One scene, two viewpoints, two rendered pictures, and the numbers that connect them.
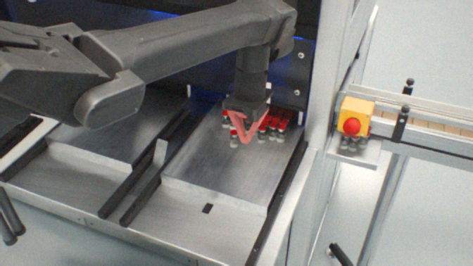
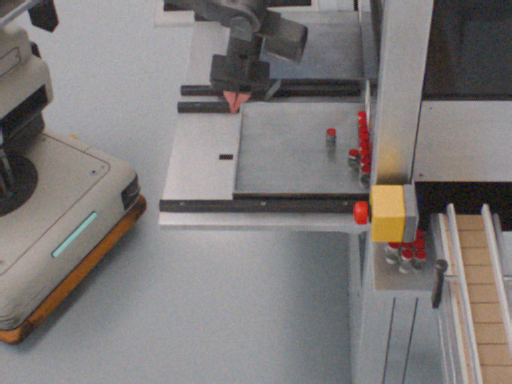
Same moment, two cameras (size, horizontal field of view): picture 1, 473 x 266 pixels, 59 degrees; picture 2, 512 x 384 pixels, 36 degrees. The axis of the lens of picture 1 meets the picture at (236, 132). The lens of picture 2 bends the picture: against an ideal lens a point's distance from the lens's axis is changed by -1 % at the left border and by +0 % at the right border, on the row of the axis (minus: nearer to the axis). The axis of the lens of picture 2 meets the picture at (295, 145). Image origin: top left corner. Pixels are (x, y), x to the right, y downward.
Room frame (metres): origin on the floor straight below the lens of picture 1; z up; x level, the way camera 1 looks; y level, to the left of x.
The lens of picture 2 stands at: (0.33, -1.05, 2.03)
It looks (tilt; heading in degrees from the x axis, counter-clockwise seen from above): 44 degrees down; 69
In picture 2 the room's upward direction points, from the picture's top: 1 degrees counter-clockwise
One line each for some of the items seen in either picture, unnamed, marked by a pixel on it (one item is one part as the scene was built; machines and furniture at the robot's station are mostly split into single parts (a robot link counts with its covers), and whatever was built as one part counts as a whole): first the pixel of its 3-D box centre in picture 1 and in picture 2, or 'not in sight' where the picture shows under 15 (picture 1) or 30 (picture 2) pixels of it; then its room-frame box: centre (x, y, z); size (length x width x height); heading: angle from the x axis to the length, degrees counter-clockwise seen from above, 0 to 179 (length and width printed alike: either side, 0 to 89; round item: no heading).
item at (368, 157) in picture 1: (355, 144); (409, 264); (0.83, -0.32, 0.87); 0.14 x 0.13 x 0.02; 157
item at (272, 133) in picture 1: (253, 126); (363, 148); (0.87, -0.04, 0.91); 0.18 x 0.02 x 0.05; 67
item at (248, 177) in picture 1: (240, 148); (320, 151); (0.79, -0.01, 0.90); 0.34 x 0.26 x 0.04; 157
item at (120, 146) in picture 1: (127, 117); (319, 48); (0.92, 0.30, 0.90); 0.34 x 0.26 x 0.04; 157
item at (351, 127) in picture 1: (352, 125); (364, 213); (0.76, -0.27, 1.00); 0.04 x 0.04 x 0.04; 67
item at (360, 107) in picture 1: (355, 115); (391, 213); (0.80, -0.29, 1.00); 0.08 x 0.07 x 0.07; 157
